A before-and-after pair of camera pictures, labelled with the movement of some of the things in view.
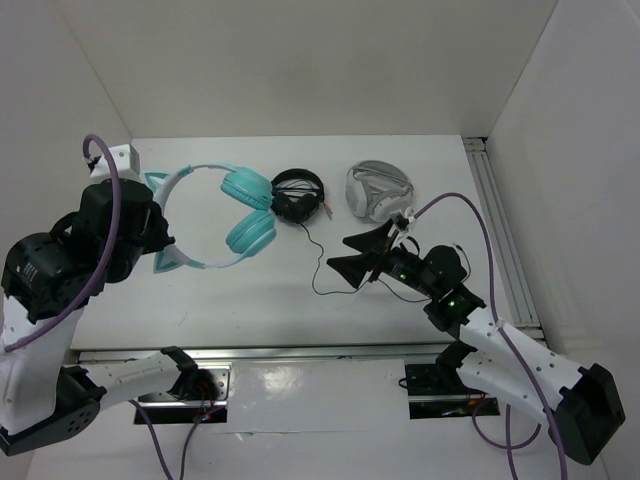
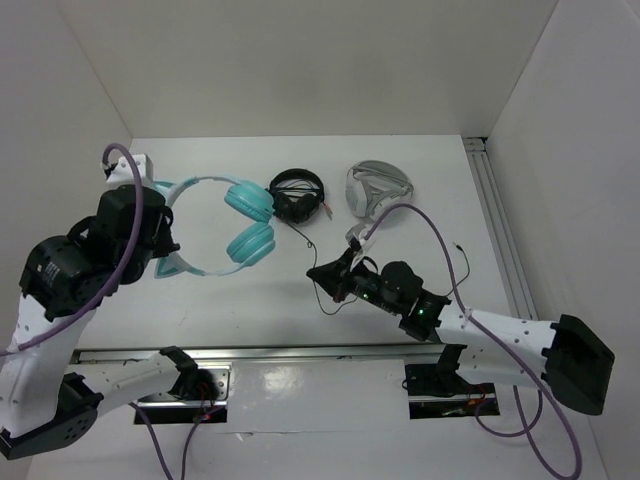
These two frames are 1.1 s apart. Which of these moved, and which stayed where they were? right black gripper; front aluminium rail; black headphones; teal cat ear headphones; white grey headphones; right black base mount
Moved: teal cat ear headphones; right black gripper
Stayed: front aluminium rail; black headphones; white grey headphones; right black base mount
